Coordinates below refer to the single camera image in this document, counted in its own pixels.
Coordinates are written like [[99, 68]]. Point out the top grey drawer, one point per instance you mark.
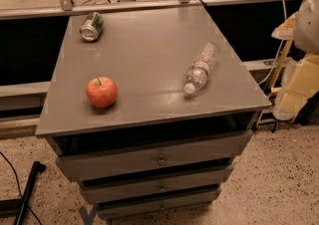
[[105, 164]]

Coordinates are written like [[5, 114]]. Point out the bottom grey drawer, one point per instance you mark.
[[157, 202]]

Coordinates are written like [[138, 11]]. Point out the black floor stand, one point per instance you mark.
[[19, 207]]

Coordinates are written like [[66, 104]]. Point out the green soda can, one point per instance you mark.
[[92, 27]]

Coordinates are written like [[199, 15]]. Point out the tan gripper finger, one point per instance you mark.
[[299, 83], [285, 31]]

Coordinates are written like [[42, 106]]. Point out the middle grey drawer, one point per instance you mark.
[[155, 181]]

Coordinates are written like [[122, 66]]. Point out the clear plastic water bottle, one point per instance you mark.
[[197, 74]]

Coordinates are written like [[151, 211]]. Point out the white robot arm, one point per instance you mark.
[[306, 32]]

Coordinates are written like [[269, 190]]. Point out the grey drawer cabinet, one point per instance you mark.
[[146, 53]]

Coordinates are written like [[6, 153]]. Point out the red apple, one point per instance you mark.
[[101, 92]]

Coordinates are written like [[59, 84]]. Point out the grey drawer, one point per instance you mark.
[[155, 181], [157, 202], [105, 164]]

